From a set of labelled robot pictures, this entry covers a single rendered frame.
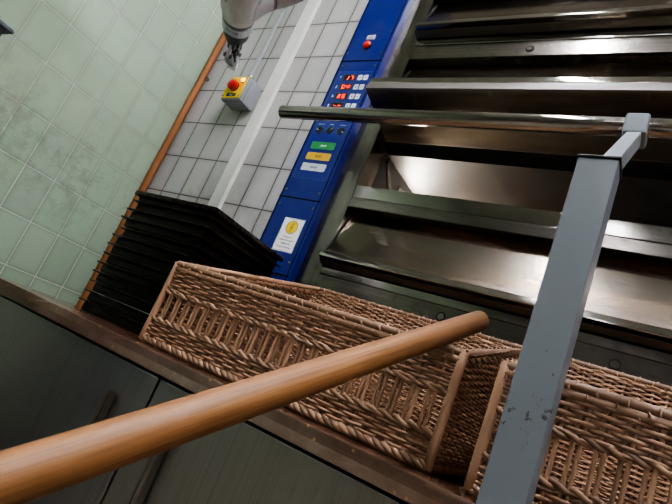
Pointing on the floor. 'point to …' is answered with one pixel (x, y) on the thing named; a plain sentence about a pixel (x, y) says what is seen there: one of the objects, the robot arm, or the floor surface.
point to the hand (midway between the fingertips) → (232, 62)
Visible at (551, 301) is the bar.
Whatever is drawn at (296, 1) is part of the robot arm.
